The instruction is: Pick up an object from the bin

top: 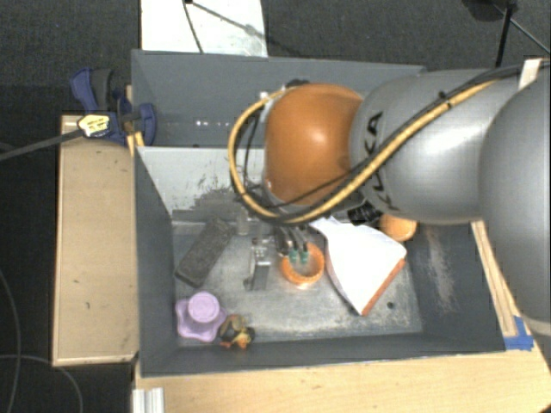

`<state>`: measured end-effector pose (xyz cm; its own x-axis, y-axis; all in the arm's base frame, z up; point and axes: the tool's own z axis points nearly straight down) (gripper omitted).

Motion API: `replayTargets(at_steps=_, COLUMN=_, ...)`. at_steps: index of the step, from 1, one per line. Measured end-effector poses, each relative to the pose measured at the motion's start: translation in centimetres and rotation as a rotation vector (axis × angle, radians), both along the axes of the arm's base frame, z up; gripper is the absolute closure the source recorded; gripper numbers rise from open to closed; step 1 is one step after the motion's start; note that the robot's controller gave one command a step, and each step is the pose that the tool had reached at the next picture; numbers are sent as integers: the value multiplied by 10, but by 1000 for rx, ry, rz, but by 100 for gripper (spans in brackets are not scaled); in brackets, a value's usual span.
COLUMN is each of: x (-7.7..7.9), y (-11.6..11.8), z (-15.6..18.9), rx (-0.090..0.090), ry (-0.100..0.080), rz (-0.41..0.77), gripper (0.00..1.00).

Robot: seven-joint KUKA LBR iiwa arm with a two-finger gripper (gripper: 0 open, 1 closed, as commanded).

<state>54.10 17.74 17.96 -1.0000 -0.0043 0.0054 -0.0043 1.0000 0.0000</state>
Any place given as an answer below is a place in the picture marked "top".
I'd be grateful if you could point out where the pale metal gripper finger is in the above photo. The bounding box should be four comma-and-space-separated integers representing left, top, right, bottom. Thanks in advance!
235, 209, 252, 237
249, 237, 273, 293

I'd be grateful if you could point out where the dark green flat block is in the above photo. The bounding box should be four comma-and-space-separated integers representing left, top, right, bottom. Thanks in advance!
173, 217, 237, 288

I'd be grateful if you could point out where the grey metal bin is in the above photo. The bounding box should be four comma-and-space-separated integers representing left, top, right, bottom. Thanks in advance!
130, 48, 507, 379

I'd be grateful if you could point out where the black and orange toy duck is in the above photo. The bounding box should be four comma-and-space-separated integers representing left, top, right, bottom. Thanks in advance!
216, 313, 256, 352

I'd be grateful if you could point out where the white wedge with orange edge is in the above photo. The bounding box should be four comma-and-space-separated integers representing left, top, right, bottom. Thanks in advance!
308, 214, 408, 317

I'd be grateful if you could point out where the orange ball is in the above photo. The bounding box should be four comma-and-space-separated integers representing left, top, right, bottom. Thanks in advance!
377, 212, 419, 243

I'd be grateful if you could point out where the pale wood board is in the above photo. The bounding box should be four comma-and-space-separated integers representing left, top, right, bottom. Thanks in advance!
51, 114, 140, 367

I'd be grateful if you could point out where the orange ring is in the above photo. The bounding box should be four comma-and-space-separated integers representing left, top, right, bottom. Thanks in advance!
278, 242, 325, 291

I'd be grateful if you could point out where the black cylinder on white bracket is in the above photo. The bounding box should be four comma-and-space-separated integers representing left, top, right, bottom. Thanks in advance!
346, 204, 378, 226

